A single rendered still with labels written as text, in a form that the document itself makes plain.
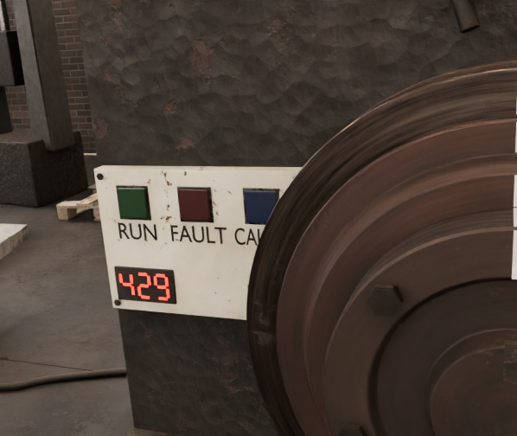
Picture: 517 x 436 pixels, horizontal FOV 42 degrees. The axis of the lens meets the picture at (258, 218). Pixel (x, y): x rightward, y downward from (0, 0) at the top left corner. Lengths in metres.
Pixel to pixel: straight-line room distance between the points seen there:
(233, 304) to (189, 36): 0.31
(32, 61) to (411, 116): 5.41
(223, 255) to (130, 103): 0.21
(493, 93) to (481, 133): 0.03
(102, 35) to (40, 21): 5.08
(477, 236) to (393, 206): 0.08
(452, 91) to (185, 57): 0.33
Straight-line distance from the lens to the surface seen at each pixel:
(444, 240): 0.48
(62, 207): 5.39
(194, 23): 0.76
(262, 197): 0.73
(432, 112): 0.54
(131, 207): 0.80
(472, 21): 0.66
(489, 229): 0.47
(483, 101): 0.54
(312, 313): 0.57
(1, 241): 4.75
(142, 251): 0.82
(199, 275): 0.80
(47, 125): 5.87
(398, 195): 0.53
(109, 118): 0.82
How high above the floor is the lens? 1.40
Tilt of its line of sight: 17 degrees down
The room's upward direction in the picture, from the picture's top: 4 degrees counter-clockwise
